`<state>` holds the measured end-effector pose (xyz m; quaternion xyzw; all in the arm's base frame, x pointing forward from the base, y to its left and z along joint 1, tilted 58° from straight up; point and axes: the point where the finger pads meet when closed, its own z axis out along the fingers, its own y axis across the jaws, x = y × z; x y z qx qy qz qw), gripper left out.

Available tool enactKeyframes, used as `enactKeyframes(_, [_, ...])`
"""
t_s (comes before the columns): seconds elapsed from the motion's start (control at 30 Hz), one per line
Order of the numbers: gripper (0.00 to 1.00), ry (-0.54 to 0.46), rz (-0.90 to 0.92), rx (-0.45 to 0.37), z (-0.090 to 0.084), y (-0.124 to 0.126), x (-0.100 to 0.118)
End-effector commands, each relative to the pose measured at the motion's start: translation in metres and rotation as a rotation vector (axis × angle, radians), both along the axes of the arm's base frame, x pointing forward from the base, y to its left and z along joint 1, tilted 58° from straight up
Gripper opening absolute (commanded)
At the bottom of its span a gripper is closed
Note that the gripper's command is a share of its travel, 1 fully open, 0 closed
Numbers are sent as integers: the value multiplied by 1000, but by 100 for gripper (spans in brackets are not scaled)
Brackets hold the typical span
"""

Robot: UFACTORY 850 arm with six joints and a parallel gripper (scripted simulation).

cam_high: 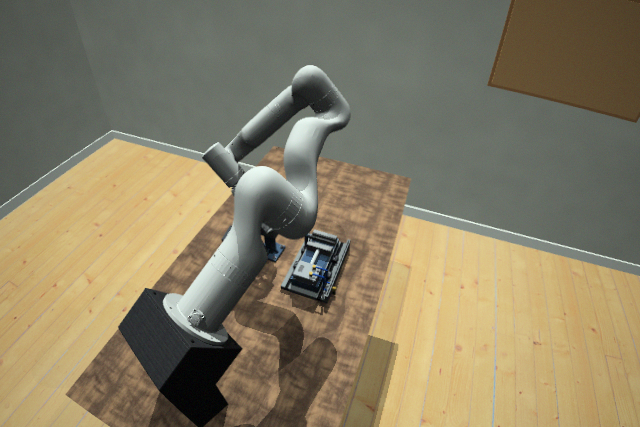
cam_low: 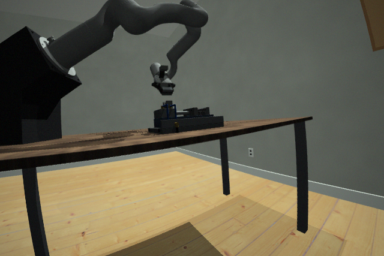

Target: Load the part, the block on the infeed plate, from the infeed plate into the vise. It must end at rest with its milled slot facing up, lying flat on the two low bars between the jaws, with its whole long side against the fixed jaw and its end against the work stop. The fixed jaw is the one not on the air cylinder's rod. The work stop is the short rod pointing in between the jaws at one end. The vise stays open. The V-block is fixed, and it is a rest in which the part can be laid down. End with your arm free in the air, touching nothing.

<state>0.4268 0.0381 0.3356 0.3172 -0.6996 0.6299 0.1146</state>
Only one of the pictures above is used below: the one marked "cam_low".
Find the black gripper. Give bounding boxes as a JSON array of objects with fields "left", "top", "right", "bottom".
[{"left": 152, "top": 73, "right": 175, "bottom": 94}]

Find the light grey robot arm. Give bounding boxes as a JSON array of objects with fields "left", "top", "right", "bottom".
[{"left": 37, "top": 0, "right": 208, "bottom": 80}]

